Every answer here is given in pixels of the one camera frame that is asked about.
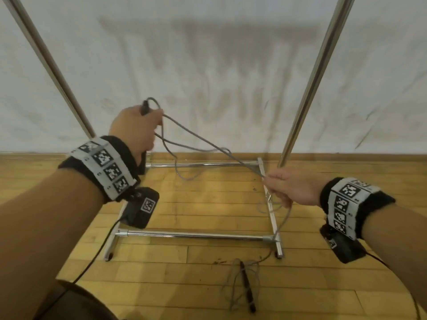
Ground person's left hand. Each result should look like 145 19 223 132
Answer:
108 105 165 154

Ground person's right hand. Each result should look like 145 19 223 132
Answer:
264 168 326 209

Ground grey jump rope black handles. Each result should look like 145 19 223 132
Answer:
139 97 295 314

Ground person's right forearm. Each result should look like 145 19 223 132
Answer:
361 203 427 311

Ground person's left forearm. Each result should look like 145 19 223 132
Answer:
0 168 106 320

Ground left black wristband with markers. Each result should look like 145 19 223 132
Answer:
58 136 143 204

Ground black wristband with markers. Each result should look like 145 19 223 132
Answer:
319 177 397 240
58 136 143 204

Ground right black wristband with markers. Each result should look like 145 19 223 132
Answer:
319 177 397 240

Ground white cloth backdrop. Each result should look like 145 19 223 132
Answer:
0 0 427 156

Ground silver metal clothes rack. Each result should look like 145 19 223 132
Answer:
0 0 357 262

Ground person's dark trousers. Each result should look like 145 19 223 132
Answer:
34 280 119 320

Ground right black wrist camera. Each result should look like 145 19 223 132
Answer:
319 225 367 264

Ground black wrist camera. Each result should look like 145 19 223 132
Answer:
119 187 160 230
319 225 367 264

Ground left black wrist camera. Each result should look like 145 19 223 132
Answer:
119 187 160 230

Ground left black camera cable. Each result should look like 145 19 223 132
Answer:
33 219 122 320

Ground black camera cable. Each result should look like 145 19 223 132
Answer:
33 219 122 320
365 251 422 320

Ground right black camera cable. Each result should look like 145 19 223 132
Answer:
365 251 422 320

